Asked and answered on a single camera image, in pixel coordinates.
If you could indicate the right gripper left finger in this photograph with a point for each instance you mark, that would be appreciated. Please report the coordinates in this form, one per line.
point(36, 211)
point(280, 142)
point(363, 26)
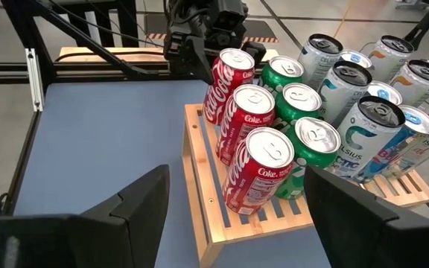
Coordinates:
point(140, 223)

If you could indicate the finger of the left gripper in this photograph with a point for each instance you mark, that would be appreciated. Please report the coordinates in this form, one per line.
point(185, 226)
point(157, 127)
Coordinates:
point(254, 50)
point(199, 65)

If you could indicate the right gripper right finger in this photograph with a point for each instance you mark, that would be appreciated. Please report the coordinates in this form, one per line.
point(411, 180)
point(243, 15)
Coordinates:
point(378, 242)

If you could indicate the red Coca-Cola can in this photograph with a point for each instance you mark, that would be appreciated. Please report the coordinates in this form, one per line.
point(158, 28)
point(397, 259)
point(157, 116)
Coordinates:
point(225, 82)
point(244, 123)
point(259, 178)

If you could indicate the green Sprite can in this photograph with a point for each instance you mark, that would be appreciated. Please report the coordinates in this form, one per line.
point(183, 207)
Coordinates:
point(298, 100)
point(315, 149)
point(279, 74)

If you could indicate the slatted bamboo shelf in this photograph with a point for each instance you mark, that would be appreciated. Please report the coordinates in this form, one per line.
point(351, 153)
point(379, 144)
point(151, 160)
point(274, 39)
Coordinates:
point(203, 208)

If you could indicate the black plate with orange stripes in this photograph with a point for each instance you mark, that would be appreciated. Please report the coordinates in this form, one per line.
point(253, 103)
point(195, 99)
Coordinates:
point(263, 30)

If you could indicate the black slanted pole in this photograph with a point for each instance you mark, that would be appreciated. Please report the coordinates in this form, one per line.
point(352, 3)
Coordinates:
point(425, 20)

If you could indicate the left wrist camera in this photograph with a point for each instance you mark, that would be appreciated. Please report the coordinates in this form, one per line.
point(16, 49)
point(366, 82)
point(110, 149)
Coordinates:
point(233, 15)

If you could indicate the silver aluminium bracket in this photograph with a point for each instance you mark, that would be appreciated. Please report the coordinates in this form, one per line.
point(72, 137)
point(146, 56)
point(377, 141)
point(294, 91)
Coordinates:
point(35, 80)

